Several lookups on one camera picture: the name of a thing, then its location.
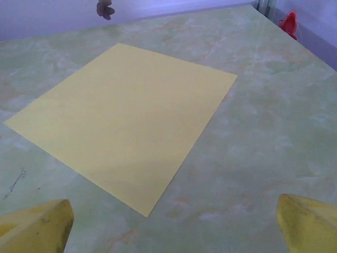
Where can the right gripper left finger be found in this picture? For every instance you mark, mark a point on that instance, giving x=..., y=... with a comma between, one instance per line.
x=34, y=229

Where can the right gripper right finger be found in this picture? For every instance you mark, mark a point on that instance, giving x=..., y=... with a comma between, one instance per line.
x=308, y=226

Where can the yellow square paper sheet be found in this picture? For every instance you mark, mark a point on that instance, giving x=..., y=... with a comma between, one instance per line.
x=126, y=118

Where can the aluminium frame post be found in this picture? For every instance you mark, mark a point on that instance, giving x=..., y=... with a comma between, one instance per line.
x=266, y=6

